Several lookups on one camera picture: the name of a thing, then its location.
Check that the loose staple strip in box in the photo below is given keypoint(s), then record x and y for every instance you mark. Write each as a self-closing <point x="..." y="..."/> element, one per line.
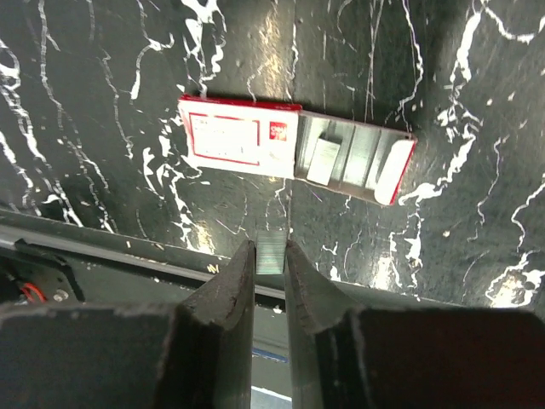
<point x="323" y="161"/>

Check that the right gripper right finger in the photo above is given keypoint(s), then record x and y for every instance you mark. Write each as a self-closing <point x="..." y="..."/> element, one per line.
<point x="345" y="354"/>

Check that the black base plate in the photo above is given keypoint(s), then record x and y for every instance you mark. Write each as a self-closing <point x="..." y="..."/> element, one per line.
<point x="83" y="265"/>

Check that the silver staple strip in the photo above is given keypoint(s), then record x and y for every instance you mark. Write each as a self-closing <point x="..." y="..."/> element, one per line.
<point x="270" y="249"/>

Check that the red white staple box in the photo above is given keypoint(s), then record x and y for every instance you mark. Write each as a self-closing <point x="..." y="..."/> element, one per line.
<point x="278" y="139"/>

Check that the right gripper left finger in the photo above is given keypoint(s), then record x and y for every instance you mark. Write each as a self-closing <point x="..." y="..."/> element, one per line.
<point x="193" y="354"/>

